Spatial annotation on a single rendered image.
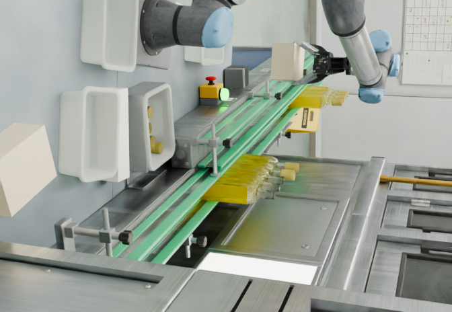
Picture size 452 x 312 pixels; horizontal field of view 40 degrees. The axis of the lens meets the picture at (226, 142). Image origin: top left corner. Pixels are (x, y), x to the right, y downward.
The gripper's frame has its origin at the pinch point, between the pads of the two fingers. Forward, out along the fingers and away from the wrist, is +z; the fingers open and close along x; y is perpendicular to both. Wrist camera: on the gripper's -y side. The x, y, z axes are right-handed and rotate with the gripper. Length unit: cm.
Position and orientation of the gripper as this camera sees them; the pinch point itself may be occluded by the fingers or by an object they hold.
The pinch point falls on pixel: (292, 63)
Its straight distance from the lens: 215.0
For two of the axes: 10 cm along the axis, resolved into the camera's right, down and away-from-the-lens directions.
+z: -9.4, -0.7, 3.3
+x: -0.5, 10.0, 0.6
